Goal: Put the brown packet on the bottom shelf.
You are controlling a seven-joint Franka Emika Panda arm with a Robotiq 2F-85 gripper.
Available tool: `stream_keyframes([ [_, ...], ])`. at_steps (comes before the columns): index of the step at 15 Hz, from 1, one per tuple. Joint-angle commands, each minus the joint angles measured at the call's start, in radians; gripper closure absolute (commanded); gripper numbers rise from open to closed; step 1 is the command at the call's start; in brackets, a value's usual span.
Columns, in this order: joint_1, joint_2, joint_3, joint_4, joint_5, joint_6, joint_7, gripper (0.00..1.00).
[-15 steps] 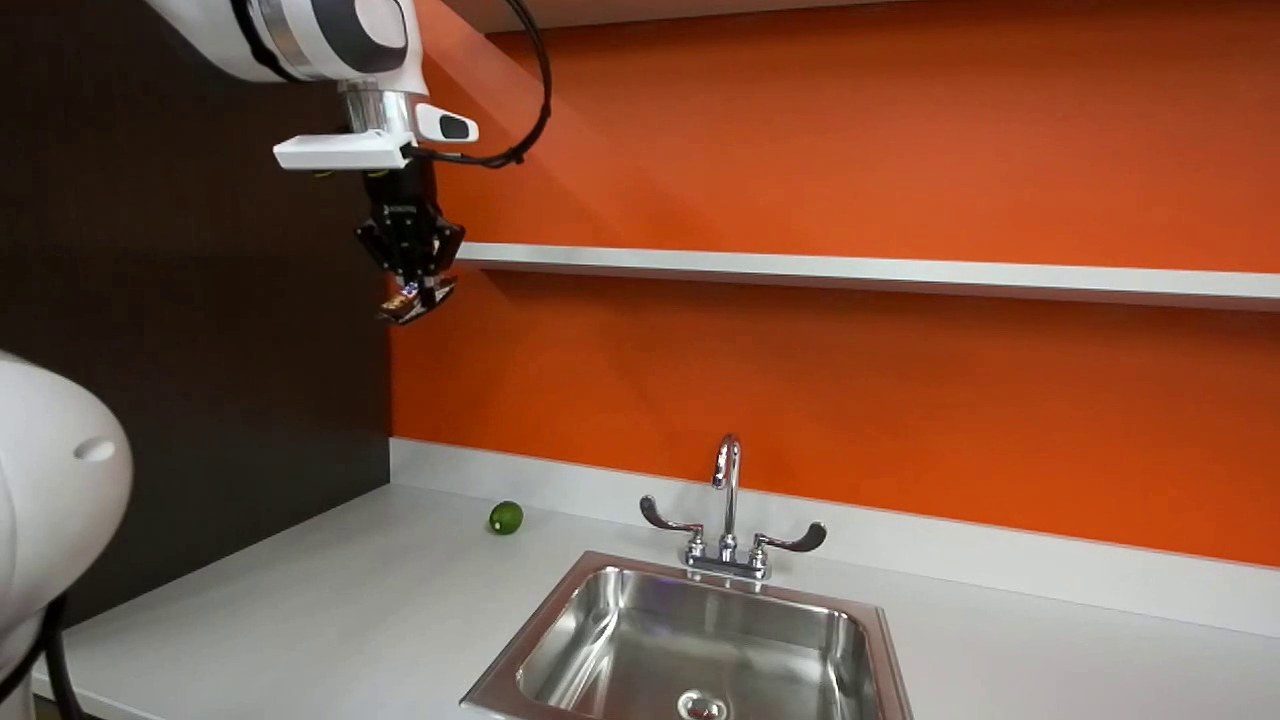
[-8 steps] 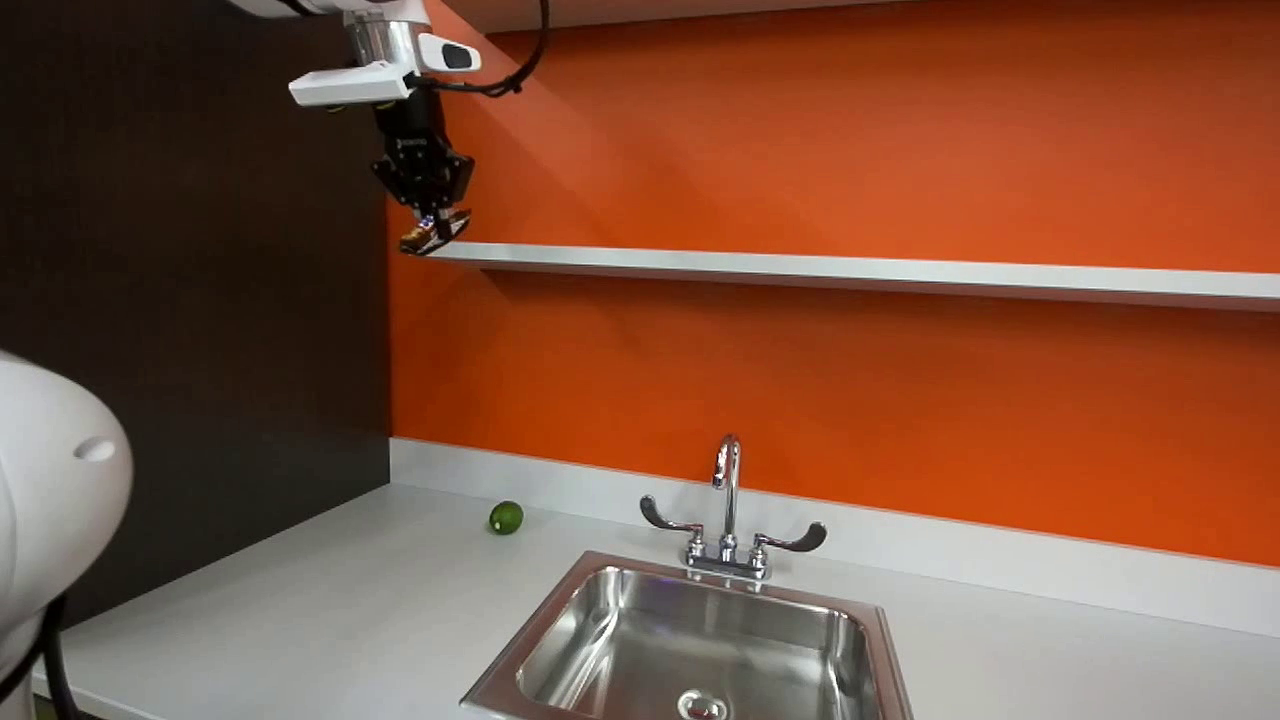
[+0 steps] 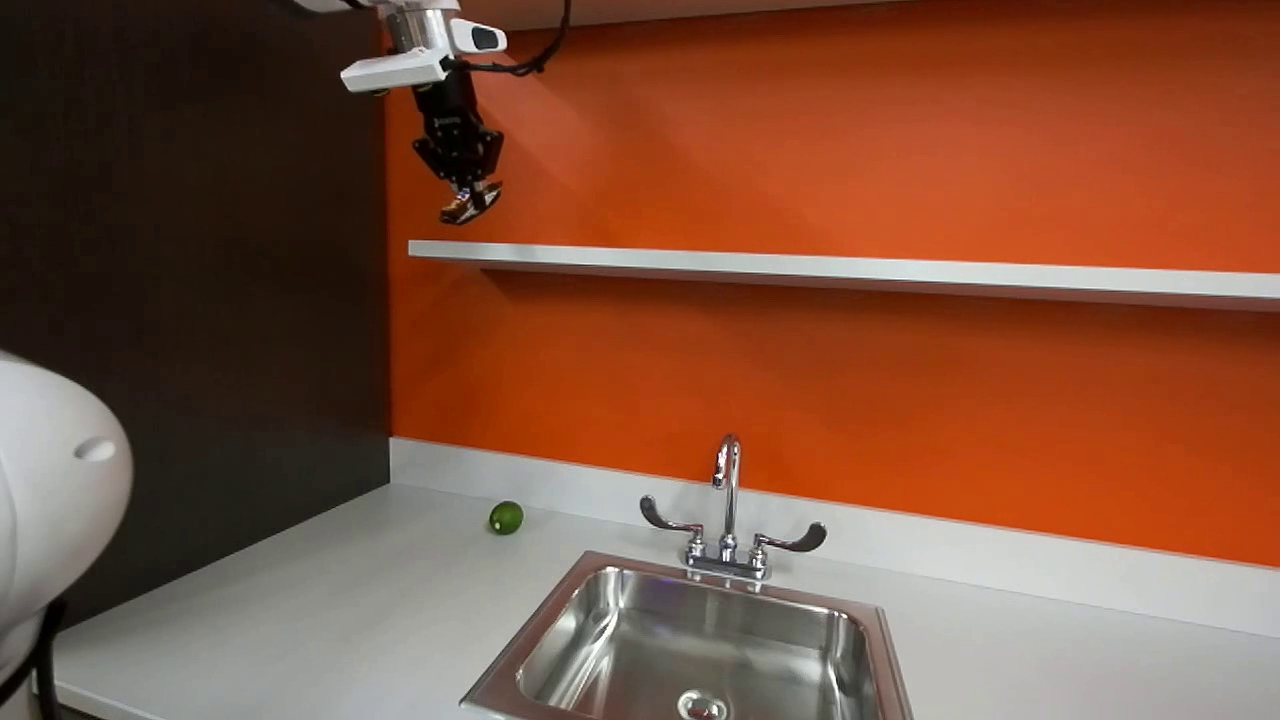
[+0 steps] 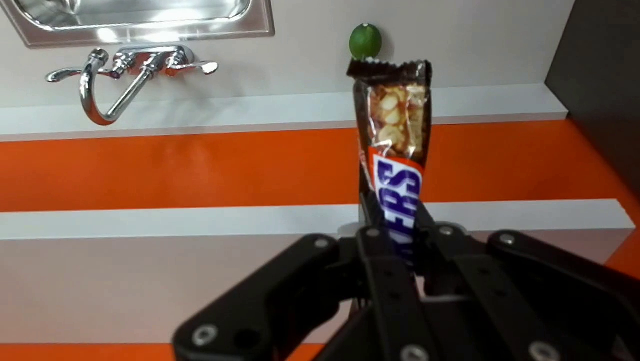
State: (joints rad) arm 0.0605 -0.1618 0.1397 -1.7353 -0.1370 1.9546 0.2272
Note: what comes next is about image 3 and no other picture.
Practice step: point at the stainless steel sink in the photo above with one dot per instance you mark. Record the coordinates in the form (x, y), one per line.
(695, 643)

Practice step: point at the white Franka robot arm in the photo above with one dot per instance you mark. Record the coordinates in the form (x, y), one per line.
(54, 495)

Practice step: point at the dark wood cabinet panel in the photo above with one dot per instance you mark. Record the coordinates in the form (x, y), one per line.
(200, 264)

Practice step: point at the green lime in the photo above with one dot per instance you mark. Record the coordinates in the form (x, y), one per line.
(506, 516)

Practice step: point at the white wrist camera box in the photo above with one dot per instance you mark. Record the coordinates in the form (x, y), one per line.
(395, 64)

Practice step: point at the chrome sink faucet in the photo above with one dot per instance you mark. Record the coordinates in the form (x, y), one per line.
(727, 512)

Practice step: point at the brown snack packet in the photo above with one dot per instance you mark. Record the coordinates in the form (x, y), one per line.
(475, 204)

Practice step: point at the white backsplash strip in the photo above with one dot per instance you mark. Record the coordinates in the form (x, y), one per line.
(1012, 566)

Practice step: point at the thin white wall shelf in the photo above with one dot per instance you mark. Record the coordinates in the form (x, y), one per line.
(867, 270)

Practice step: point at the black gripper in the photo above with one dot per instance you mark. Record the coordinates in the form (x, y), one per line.
(456, 135)

